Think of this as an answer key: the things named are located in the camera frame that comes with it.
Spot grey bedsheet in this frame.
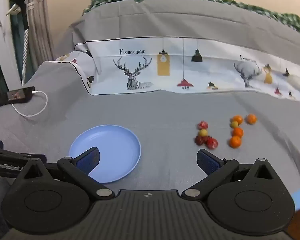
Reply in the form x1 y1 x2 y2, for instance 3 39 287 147
0 60 300 240

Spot white board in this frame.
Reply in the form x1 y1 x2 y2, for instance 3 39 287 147
0 0 23 85

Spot grey quilt with printed band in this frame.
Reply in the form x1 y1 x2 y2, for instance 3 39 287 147
39 0 300 103

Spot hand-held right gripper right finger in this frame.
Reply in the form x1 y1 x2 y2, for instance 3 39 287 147
181 149 283 201

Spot gooseneck phone holder stand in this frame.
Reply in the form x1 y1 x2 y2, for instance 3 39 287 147
10 0 32 85

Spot black smartphone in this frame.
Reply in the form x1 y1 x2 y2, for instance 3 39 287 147
6 86 36 103

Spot white charging cable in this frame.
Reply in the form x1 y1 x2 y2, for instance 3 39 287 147
12 90 48 117

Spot light blue plate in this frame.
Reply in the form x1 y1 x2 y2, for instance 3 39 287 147
69 125 142 183

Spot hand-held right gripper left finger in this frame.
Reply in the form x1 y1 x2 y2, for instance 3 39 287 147
14 147 115 201

